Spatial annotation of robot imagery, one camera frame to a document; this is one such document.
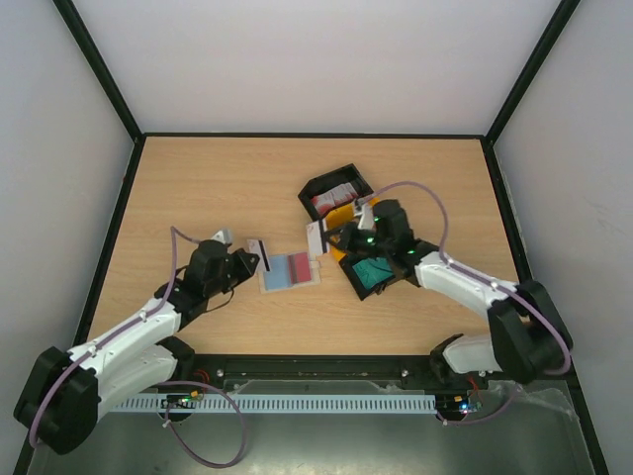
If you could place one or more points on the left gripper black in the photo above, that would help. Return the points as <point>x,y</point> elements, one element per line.
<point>240,256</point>

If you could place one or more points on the black aluminium frame rail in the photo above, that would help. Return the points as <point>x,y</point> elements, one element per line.
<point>410,372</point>

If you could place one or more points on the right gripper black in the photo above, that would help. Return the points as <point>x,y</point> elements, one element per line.
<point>347,237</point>

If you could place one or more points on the black bin with red cards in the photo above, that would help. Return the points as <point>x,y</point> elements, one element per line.
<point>322,183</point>

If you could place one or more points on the stack of red white cards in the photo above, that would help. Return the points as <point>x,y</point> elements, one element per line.
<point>334,197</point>

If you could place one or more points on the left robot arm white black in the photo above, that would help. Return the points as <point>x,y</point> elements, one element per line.
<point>69,391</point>

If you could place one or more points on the beige card holder wallet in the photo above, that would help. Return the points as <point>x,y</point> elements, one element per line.
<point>288,271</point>

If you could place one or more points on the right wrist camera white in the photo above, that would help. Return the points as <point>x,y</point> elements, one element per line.
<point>363,214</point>

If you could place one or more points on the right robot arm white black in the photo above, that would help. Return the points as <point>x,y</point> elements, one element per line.
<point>527,337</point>

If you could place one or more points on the yellow bin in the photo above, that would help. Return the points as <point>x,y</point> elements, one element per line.
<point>341,215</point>

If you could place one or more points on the black bin with teal cards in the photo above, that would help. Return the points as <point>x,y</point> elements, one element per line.
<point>346,266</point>

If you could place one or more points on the teal cards stack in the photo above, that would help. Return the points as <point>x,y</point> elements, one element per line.
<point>372,271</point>

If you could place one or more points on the light blue cable duct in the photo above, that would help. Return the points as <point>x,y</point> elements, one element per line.
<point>282,404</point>

